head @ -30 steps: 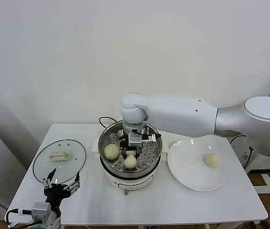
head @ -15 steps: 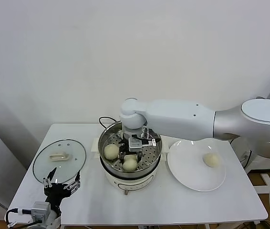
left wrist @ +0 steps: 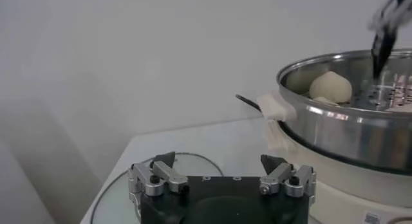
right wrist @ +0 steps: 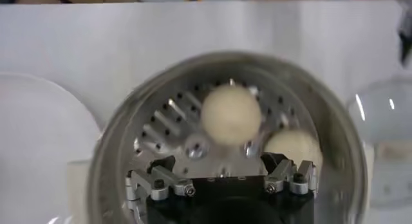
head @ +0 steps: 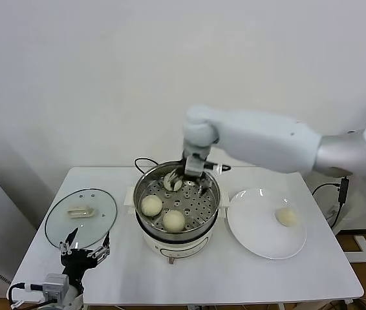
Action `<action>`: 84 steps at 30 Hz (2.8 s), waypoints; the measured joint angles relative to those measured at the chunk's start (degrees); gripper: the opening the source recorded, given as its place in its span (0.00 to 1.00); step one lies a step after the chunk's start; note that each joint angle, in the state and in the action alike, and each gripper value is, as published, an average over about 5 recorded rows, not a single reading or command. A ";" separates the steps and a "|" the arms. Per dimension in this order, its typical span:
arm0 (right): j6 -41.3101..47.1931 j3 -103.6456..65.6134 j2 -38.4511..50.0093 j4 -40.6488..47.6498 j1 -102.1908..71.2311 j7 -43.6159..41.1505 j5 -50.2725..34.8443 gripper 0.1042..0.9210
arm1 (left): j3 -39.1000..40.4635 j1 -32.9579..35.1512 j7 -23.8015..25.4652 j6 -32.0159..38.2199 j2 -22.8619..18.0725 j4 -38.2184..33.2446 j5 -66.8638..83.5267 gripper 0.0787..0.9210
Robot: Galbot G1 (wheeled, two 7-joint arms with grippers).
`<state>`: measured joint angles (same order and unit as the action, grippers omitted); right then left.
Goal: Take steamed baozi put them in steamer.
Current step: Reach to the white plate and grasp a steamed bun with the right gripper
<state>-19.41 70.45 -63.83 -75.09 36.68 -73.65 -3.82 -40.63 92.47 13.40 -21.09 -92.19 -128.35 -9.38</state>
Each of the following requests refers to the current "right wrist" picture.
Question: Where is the perforated steel steamer basket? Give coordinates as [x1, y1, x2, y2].
[86, 50, 370, 224]

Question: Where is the white round plate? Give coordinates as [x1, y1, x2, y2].
[0, 72, 102, 224]

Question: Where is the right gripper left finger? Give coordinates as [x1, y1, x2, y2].
[124, 154, 196, 215]

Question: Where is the glass lid with cream handle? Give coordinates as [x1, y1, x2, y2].
[346, 77, 412, 210]

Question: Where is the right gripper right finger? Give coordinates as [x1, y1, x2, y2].
[260, 151, 320, 196]

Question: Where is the white steamed baozi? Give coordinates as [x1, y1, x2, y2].
[263, 128, 324, 171]
[200, 83, 263, 146]

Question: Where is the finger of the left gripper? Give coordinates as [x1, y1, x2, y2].
[398, 8, 412, 68]

